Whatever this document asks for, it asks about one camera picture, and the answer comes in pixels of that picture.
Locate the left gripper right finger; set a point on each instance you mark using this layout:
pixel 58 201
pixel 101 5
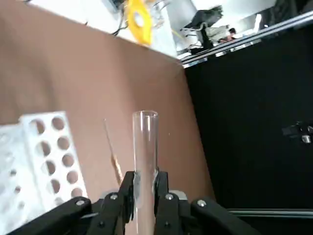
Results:
pixel 168 210

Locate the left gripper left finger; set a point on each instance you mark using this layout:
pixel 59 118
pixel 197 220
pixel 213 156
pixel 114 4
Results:
pixel 115 208

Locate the clear glass test tube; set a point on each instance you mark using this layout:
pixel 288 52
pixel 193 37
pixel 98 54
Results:
pixel 144 147

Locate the white test tube rack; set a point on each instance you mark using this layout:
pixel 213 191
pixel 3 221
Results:
pixel 49 135

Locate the yellow plastic basket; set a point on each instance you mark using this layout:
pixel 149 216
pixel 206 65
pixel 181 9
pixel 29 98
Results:
pixel 144 34

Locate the person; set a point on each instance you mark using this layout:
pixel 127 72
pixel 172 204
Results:
pixel 231 31

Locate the black office chair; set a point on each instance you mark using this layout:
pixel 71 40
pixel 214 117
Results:
pixel 205 17

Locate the clear glass jar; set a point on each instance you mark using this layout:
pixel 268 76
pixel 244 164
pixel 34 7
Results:
pixel 160 12

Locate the aluminium frame rail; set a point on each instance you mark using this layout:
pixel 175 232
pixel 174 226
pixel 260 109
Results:
pixel 244 41
pixel 269 212

